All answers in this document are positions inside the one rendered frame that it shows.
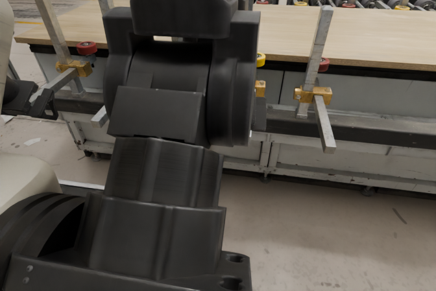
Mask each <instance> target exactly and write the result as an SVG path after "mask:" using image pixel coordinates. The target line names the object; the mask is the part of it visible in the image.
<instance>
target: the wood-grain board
mask: <svg viewBox="0 0 436 291"><path fill-rule="evenodd" d="M113 4H114V7H117V6H130V0H113ZM332 8H333V16H332V20H331V23H330V28H329V31H328V35H327V38H326V43H325V45H324V50H323V53H322V56H323V57H325V58H327V59H329V61H330V63H329V64H334V65H353V66H363V67H381V68H391V69H410V70H420V71H436V12H434V11H418V10H387V9H371V8H340V7H332ZM320 9H321V6H293V5H263V4H253V11H261V17H260V32H259V40H258V52H261V53H263V54H264V55H265V59H266V60H278V61H287V62H306V63H308V60H309V54H310V51H311V46H312V43H313V37H314V34H315V29H316V26H317V20H318V17H319V12H320ZM57 20H58V22H59V25H60V28H61V30H62V33H63V35H64V39H65V41H66V44H67V46H69V47H76V45H77V44H78V43H80V42H83V41H94V42H95V44H96V47H97V48H98V49H108V45H107V41H106V35H105V31H104V25H103V19H102V13H101V9H100V6H99V1H98V0H93V1H91V2H89V3H86V4H85V5H82V6H80V7H78V8H76V9H74V10H71V11H69V12H67V13H65V14H62V15H61V16H58V17H57ZM14 39H15V41H16V43H31V44H40V45H53V44H52V41H51V39H50V37H49V34H48V32H47V29H46V27H45V24H44V23H43V24H41V25H38V26H37V27H34V28H33V29H30V30H28V31H26V32H23V33H21V34H19V35H17V36H14Z"/></svg>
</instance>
